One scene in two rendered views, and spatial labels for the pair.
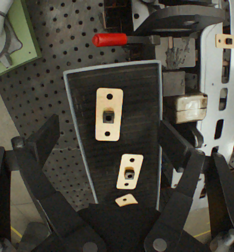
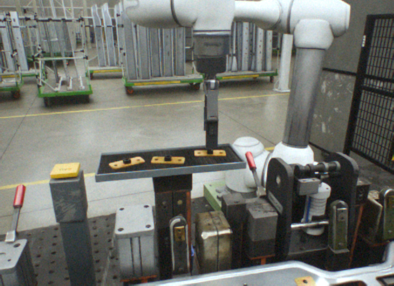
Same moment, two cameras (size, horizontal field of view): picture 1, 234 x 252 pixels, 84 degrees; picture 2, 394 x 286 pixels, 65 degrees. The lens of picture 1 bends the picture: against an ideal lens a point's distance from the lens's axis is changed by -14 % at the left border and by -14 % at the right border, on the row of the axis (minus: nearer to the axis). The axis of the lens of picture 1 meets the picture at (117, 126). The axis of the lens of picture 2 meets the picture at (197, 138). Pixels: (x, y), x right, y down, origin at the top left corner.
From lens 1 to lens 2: 0.80 m
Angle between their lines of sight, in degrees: 77
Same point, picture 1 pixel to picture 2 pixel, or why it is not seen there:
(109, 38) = (250, 156)
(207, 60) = (272, 272)
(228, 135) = not seen: outside the picture
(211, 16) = (281, 163)
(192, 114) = (207, 222)
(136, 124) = (206, 160)
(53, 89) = (193, 237)
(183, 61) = (254, 210)
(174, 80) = (236, 197)
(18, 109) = not seen: hidden behind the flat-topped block
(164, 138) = (210, 138)
